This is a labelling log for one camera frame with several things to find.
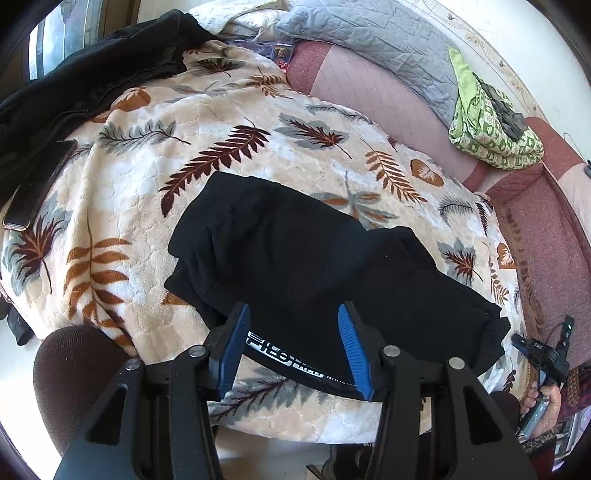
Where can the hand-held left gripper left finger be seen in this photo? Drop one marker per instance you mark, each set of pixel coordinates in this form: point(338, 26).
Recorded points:
point(233, 350)

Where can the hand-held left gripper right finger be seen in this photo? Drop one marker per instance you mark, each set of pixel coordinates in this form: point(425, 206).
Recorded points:
point(353, 350)

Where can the black pants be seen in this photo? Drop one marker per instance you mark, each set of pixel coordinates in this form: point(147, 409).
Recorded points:
point(300, 249)

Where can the person's right hand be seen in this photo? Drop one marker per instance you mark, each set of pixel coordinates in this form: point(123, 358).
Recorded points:
point(551, 406)

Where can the leaf print blanket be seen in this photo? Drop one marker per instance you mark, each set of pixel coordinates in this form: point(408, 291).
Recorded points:
point(138, 194)

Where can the green printed quilt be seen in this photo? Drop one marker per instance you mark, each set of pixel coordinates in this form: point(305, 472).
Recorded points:
point(480, 134)

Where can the dark grey cloth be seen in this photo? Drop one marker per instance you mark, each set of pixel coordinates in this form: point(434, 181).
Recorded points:
point(505, 115)

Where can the black smartphone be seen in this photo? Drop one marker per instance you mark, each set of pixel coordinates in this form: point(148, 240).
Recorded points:
point(37, 184)

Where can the pink sofa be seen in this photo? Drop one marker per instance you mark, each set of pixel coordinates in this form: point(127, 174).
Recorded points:
point(369, 92)

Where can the small colourful packet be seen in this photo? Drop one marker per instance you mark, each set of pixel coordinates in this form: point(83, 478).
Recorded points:
point(281, 53)

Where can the black jacket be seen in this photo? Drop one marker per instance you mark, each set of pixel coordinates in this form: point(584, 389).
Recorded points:
point(92, 74)

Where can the grey quilted pillow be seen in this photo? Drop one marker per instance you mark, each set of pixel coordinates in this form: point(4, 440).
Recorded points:
point(369, 37)

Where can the white floral pillow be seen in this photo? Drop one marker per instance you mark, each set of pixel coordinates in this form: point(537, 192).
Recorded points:
point(231, 18)

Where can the window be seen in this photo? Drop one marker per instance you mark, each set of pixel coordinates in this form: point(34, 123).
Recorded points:
point(55, 37)

